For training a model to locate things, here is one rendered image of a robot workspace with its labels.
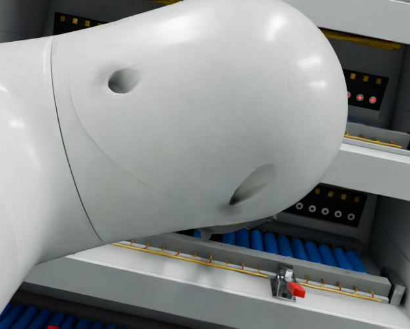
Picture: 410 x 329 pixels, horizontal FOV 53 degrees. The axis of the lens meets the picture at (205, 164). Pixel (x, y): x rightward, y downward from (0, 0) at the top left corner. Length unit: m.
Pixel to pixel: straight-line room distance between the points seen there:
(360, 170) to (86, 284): 0.35
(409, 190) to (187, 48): 0.42
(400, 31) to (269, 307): 0.37
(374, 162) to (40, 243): 0.42
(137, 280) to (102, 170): 0.36
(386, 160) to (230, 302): 0.25
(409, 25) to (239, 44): 0.44
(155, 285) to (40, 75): 0.37
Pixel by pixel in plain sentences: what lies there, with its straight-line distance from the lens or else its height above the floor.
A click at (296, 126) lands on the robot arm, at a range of 0.16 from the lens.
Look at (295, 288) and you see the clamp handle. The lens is 0.45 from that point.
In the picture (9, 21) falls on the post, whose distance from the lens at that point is 0.69.
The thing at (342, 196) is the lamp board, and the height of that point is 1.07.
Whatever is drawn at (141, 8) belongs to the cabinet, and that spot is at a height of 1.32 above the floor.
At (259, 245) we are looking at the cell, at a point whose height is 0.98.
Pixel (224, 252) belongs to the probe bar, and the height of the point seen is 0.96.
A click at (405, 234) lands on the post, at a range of 0.62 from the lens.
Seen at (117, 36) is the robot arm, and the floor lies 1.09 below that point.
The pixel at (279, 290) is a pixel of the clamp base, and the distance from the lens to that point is 0.51.
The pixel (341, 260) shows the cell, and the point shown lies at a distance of 0.61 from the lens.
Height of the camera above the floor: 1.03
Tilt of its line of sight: 3 degrees up
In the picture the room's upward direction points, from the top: 12 degrees clockwise
